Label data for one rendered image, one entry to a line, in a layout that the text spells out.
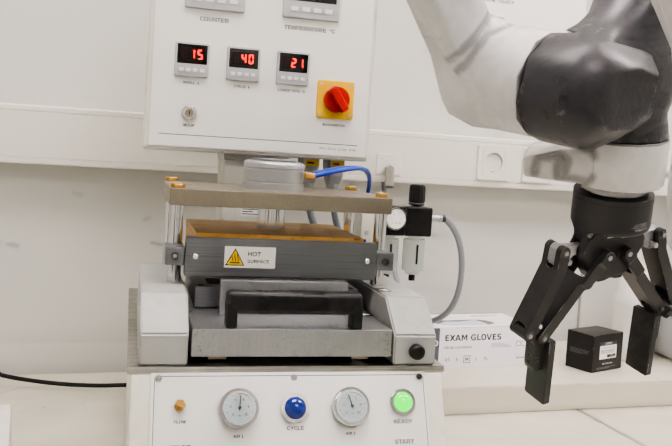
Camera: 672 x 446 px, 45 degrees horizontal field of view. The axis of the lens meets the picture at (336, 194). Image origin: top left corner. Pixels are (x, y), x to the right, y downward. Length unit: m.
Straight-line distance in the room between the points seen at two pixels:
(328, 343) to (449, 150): 0.77
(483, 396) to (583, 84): 0.81
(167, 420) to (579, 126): 0.49
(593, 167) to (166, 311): 0.46
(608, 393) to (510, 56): 0.91
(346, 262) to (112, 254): 0.62
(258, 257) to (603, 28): 0.47
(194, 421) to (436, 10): 0.47
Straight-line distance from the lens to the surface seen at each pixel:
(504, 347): 1.53
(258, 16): 1.20
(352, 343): 0.91
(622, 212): 0.80
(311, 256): 0.98
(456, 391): 1.38
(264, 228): 1.06
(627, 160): 0.78
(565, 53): 0.70
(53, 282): 1.52
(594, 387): 1.51
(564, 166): 0.80
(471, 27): 0.75
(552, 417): 1.44
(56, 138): 1.45
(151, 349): 0.88
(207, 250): 0.96
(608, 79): 0.69
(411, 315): 0.95
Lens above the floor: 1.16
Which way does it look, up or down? 3 degrees down
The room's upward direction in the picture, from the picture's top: 4 degrees clockwise
